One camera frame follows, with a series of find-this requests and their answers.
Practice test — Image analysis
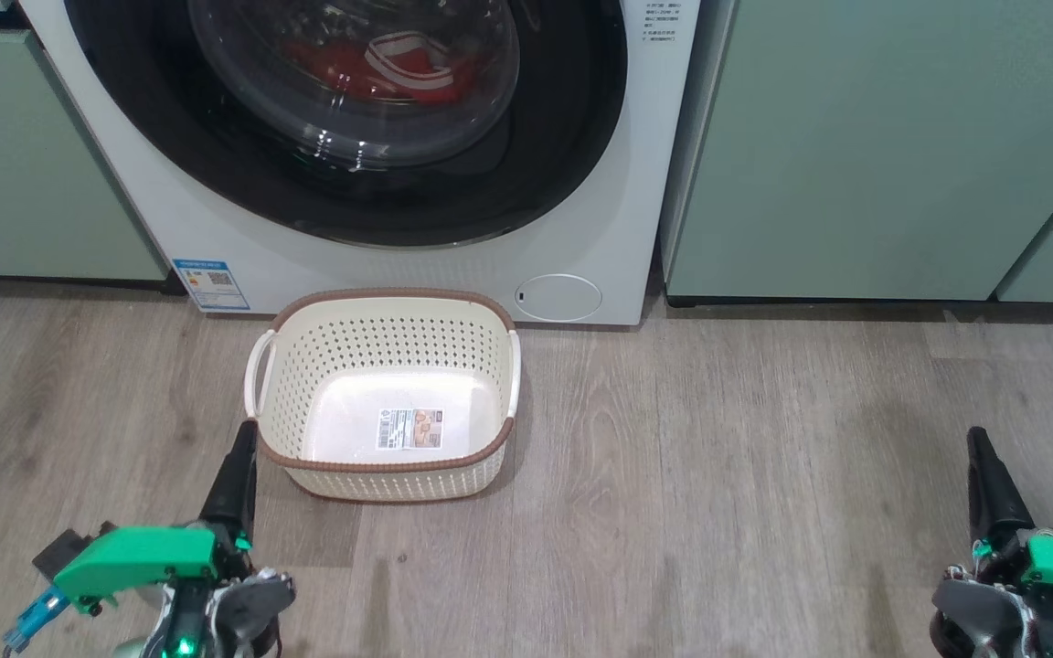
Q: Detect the green cabinet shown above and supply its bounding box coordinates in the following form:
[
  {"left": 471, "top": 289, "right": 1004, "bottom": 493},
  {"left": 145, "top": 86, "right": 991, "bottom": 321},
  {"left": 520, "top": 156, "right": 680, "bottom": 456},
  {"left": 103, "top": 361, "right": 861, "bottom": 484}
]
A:
[
  {"left": 661, "top": 0, "right": 1053, "bottom": 302},
  {"left": 0, "top": 0, "right": 169, "bottom": 282}
]

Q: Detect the blue energy label sticker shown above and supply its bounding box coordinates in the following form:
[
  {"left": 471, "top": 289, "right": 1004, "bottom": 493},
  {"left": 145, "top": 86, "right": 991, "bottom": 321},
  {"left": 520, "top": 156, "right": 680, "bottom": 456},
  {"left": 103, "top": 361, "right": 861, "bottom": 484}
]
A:
[{"left": 172, "top": 259, "right": 251, "bottom": 313}]

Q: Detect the red basketball jersey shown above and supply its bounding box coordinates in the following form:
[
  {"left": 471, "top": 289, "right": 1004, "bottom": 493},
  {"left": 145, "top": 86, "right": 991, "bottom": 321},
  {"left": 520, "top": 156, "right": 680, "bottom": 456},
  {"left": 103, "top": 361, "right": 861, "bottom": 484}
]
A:
[{"left": 287, "top": 32, "right": 482, "bottom": 103}]

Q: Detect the cream perforated laundry basket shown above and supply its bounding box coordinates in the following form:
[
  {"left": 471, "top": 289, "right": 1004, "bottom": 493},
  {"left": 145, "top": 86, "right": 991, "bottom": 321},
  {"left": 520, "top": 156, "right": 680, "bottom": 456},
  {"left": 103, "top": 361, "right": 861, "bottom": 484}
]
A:
[{"left": 244, "top": 289, "right": 523, "bottom": 503}]

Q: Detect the white front-load washing machine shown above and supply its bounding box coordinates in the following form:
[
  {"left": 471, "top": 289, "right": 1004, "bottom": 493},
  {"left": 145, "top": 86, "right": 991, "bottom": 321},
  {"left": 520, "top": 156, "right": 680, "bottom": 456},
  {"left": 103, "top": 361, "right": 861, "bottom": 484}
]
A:
[{"left": 19, "top": 0, "right": 701, "bottom": 327}]

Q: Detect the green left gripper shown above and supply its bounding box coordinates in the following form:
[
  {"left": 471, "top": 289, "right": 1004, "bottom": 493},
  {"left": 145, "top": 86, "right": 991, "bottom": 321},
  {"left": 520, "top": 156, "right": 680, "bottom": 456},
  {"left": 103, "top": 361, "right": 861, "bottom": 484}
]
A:
[{"left": 53, "top": 419, "right": 260, "bottom": 611}]

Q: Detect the black washing machine door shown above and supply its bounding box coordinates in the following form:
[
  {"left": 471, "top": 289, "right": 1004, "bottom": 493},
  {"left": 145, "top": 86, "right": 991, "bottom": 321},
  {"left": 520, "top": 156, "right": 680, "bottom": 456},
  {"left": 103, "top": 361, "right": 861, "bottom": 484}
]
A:
[{"left": 63, "top": 0, "right": 628, "bottom": 249}]

